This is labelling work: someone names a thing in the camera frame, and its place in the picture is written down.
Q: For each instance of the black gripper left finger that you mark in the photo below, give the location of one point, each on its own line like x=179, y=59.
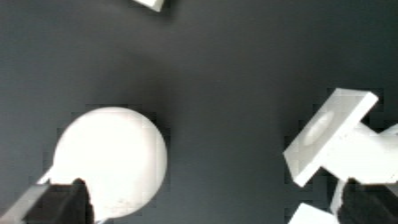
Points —
x=58, y=204

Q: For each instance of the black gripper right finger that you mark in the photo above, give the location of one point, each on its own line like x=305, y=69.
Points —
x=371, y=203

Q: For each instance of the white lamp base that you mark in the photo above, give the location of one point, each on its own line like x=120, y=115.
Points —
x=339, y=146

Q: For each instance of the white lamp bulb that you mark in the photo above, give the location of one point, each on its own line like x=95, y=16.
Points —
x=111, y=152

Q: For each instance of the white marker tag sheet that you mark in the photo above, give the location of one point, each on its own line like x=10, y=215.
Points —
x=158, y=5

